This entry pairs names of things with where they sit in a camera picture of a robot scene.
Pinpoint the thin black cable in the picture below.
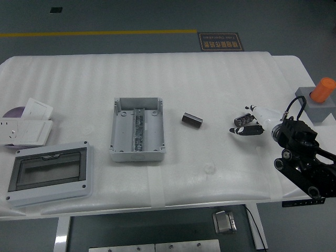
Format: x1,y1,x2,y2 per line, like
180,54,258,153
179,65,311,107
245,206,259,250

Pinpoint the grey metal plate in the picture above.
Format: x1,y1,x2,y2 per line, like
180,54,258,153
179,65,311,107
88,244,155,252
154,240,221,252

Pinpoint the plain black battery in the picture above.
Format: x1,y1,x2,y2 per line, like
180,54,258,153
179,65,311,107
181,112,204,129

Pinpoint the black table control panel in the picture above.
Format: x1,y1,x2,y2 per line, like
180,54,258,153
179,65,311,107
282,198,326,208

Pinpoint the white table leg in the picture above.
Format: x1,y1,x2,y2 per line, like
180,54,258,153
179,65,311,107
245,204,269,250

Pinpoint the black floor sign orange text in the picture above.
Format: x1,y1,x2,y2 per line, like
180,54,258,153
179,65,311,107
197,32,245,53

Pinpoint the white wall switch plate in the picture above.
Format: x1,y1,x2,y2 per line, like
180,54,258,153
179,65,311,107
20,97,54,120
16,119,54,146

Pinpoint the grey block holder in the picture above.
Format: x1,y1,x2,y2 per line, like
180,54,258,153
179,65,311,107
295,86,336,124

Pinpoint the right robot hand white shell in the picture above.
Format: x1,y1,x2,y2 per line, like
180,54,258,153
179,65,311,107
229,104,282,137

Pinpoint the metal mounting rail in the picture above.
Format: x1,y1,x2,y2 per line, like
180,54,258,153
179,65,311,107
132,107,145,152

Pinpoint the white tape strip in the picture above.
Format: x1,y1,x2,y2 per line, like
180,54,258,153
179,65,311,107
146,166,166,208

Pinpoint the purple disc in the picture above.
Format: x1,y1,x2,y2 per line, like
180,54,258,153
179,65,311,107
2,106,27,150

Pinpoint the grey enclosure with dark window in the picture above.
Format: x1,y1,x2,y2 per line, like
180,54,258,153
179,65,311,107
5,141,95,208

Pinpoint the white wall socket outlet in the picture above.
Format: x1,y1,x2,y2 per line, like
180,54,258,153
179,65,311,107
0,118,20,144

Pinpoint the white foam mat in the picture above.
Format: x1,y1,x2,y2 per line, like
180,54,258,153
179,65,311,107
0,51,287,218

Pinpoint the grey open junction box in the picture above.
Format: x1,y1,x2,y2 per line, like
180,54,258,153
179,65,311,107
109,97,167,163

